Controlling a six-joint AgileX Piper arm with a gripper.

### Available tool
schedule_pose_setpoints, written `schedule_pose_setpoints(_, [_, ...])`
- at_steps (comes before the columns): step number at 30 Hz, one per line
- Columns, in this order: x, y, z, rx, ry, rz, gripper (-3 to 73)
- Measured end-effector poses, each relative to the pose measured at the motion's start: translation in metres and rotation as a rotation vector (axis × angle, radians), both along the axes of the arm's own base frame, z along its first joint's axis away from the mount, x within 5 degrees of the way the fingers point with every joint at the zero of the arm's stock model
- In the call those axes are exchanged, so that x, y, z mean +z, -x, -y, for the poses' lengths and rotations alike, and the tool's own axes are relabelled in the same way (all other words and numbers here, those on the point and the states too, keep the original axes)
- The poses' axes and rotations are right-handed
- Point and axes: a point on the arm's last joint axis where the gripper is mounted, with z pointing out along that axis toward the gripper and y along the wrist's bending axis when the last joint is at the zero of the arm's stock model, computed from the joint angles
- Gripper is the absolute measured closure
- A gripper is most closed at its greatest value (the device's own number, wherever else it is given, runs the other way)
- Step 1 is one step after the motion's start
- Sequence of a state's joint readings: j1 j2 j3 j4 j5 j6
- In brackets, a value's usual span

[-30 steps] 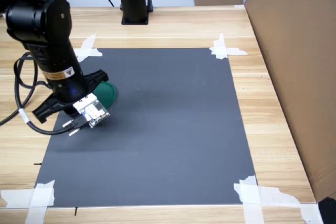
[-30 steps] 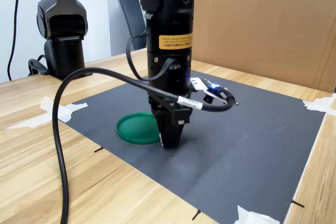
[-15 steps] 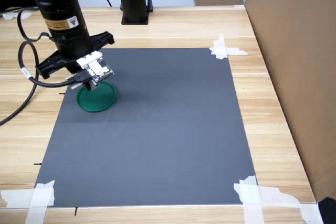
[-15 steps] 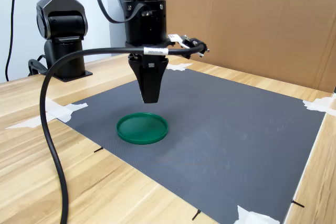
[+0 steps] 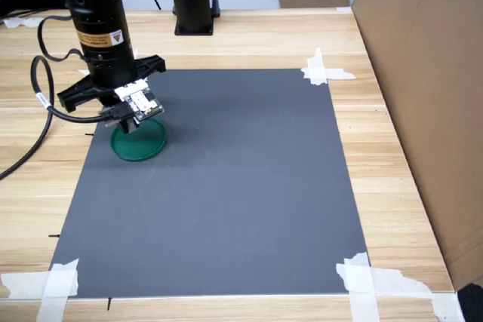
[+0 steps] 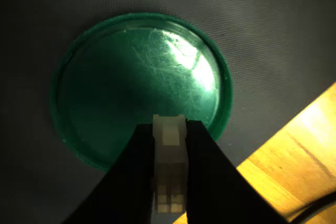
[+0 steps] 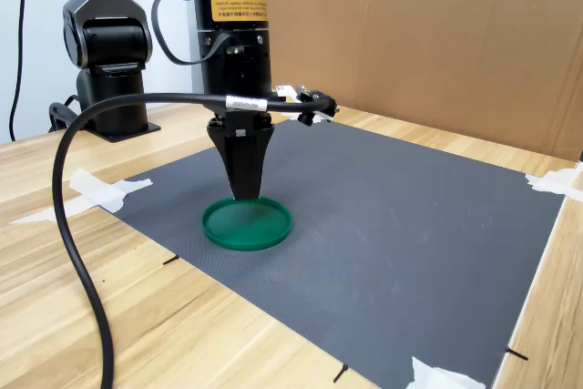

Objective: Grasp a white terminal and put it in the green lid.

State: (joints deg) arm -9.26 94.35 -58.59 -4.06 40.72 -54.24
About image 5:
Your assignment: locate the round green lid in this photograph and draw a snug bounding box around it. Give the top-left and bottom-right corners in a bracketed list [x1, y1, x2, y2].
[109, 116, 168, 164]

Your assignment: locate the dark grey mat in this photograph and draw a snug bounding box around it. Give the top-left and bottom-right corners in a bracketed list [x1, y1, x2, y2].
[48, 68, 373, 299]

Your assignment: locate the brown cardboard partition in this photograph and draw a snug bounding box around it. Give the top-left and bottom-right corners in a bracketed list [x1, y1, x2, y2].
[350, 0, 483, 293]

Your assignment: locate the black stand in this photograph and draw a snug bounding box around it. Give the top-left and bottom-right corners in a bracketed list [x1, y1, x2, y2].
[455, 282, 483, 322]

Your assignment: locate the white gripper camera box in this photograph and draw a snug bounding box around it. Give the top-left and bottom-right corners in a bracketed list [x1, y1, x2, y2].
[112, 77, 166, 125]

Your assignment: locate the thick black camera cable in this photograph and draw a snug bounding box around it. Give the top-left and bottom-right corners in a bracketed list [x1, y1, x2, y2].
[0, 55, 131, 182]

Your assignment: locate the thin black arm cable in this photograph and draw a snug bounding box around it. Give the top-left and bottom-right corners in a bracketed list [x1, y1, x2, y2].
[36, 14, 91, 63]

